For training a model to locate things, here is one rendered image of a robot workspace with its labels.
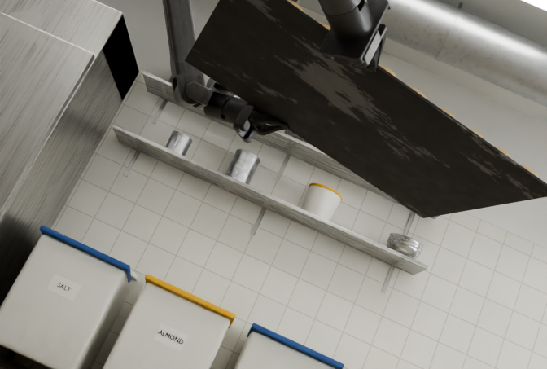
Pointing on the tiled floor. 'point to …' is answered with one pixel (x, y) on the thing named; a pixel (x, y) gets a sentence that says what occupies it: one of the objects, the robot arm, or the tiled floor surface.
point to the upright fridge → (51, 101)
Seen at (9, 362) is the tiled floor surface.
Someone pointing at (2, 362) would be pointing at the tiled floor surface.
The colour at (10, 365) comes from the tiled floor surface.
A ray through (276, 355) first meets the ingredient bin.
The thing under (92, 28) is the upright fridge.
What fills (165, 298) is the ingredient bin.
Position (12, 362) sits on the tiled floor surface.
